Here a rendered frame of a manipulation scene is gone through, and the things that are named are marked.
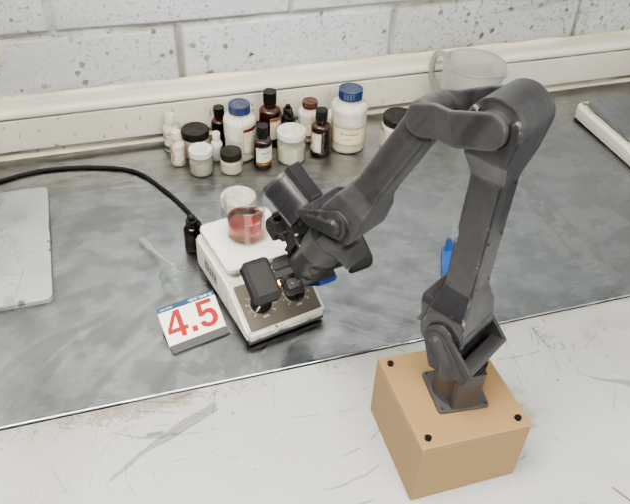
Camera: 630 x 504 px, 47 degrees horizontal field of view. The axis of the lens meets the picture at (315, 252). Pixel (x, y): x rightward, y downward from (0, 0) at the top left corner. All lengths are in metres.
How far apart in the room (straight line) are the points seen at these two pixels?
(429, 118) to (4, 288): 0.75
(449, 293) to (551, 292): 0.46
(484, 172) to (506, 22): 1.03
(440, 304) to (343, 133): 0.70
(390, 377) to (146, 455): 0.33
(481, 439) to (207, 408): 0.37
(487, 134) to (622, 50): 1.23
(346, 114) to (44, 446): 0.81
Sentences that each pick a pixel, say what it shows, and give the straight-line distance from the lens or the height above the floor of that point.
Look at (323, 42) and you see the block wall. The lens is 1.54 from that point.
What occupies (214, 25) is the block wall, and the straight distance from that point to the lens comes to 1.46.
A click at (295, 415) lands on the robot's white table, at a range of 1.00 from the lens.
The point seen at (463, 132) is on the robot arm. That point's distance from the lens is 0.68.
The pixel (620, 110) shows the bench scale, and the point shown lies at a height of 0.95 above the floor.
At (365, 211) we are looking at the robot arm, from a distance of 0.81.
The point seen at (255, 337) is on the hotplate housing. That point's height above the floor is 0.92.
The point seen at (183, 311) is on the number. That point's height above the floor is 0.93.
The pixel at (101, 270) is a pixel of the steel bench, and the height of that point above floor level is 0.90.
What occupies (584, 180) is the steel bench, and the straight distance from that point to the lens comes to 1.52.
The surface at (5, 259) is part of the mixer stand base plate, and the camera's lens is 1.27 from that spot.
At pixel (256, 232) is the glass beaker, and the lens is 1.08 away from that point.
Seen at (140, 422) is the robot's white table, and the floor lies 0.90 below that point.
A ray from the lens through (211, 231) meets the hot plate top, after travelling 1.13.
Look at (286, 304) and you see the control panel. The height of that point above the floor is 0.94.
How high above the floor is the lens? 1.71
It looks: 41 degrees down
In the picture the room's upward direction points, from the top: 3 degrees clockwise
